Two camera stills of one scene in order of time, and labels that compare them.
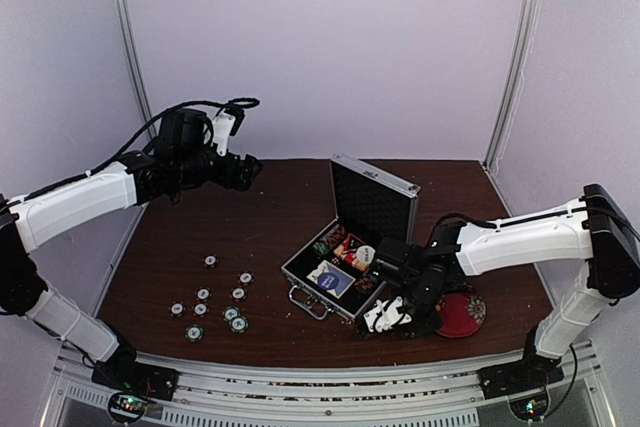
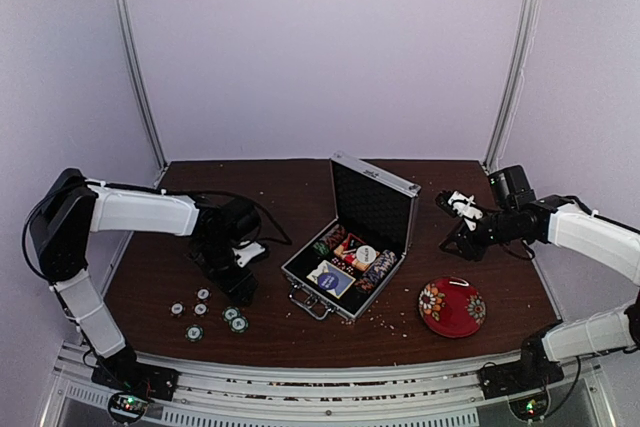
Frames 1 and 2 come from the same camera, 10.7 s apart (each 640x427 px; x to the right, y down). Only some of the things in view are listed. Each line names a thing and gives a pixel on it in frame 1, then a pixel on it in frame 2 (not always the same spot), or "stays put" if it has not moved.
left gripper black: [245, 176] → [236, 287]
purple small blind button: [327, 280] stays put
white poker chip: [177, 309] stays put
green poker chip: [230, 314] stays put
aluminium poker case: [338, 273] stays put
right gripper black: [416, 331] → [470, 250]
